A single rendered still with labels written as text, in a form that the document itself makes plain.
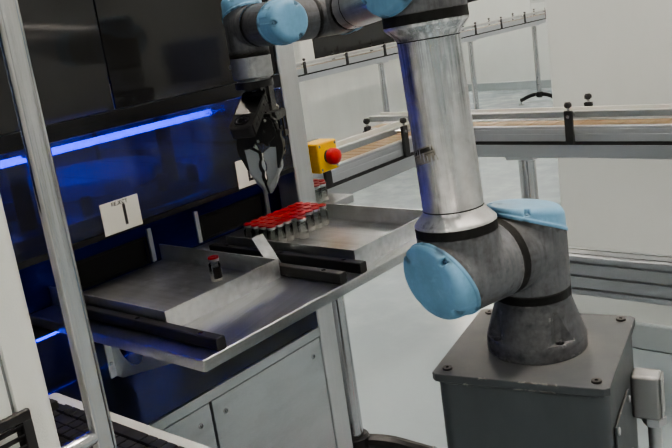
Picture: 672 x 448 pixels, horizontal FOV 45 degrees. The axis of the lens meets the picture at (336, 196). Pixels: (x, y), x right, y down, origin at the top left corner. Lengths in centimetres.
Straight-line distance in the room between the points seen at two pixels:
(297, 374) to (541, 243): 90
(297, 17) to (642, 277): 136
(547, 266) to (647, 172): 175
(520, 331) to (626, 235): 181
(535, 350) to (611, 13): 181
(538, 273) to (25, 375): 71
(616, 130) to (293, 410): 110
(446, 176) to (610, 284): 139
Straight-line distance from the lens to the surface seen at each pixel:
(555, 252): 123
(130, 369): 157
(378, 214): 174
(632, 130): 227
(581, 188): 305
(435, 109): 109
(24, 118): 86
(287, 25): 140
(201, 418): 178
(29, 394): 88
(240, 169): 176
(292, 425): 198
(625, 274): 242
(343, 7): 143
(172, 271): 164
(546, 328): 125
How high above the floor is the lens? 134
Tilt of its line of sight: 13 degrees down
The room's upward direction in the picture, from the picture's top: 8 degrees counter-clockwise
